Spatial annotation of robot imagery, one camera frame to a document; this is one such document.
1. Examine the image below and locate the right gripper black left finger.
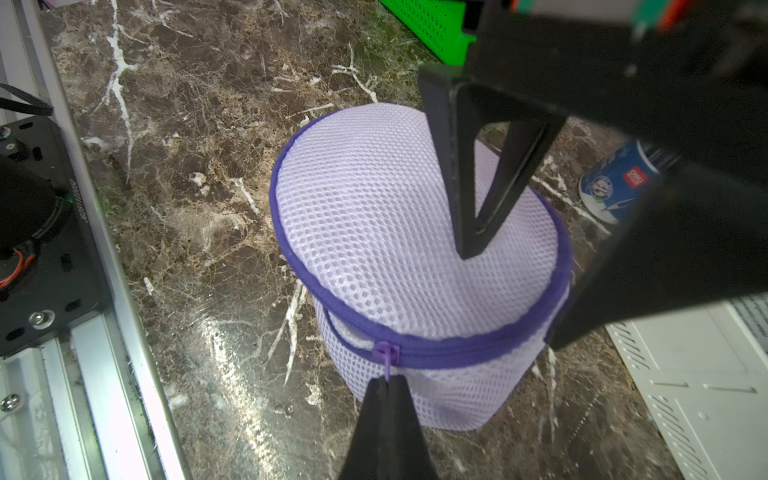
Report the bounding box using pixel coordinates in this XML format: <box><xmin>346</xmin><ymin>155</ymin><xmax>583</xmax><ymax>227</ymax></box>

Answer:
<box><xmin>339</xmin><ymin>377</ymin><xmax>388</xmax><ymax>480</ymax></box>

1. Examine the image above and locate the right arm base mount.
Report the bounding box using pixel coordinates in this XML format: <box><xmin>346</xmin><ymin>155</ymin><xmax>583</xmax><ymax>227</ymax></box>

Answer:
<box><xmin>1</xmin><ymin>116</ymin><xmax>111</xmax><ymax>357</ymax></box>

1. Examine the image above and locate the white file organizer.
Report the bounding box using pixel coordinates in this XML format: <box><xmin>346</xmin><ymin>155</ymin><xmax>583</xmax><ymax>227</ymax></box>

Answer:
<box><xmin>606</xmin><ymin>294</ymin><xmax>767</xmax><ymax>479</ymax></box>

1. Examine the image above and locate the green plastic basket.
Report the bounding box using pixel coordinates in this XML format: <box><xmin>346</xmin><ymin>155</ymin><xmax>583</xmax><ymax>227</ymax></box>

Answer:
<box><xmin>381</xmin><ymin>0</ymin><xmax>474</xmax><ymax>66</ymax></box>

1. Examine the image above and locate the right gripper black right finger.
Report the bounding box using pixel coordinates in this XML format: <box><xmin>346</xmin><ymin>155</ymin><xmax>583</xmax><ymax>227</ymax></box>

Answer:
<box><xmin>388</xmin><ymin>375</ymin><xmax>439</xmax><ymax>479</ymax></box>

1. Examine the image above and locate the blue lid pencil jar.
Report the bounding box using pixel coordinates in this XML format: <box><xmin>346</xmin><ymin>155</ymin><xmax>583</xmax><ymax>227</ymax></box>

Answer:
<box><xmin>578</xmin><ymin>139</ymin><xmax>681</xmax><ymax>225</ymax></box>

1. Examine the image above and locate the purple mesh laundry bag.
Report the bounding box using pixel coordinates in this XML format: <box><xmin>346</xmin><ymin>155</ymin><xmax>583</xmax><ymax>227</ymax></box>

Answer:
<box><xmin>270</xmin><ymin>103</ymin><xmax>572</xmax><ymax>431</ymax></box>

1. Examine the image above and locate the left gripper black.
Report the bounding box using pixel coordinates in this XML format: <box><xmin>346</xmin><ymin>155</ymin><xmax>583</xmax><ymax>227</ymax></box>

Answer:
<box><xmin>418</xmin><ymin>1</ymin><xmax>767</xmax><ymax>350</ymax></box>

